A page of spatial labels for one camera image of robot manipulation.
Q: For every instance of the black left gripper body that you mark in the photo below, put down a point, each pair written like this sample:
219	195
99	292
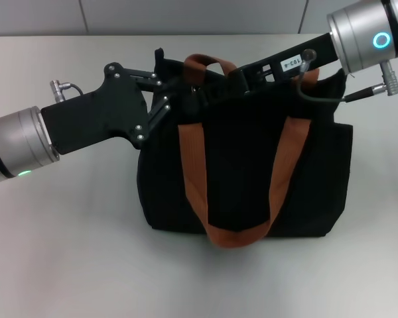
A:
99	109

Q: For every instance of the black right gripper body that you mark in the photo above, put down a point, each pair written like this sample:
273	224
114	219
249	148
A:
285	63

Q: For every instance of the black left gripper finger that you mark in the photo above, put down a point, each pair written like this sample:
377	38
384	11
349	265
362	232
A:
146	79
159	112

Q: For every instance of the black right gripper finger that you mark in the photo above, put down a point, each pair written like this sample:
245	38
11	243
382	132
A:
244	83

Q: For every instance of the silver metal zipper pull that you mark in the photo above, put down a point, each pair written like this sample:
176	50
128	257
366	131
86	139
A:
195	88

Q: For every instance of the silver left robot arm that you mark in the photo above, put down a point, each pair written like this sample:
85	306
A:
15	145

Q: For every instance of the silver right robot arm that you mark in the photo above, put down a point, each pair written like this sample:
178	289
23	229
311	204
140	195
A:
368	30

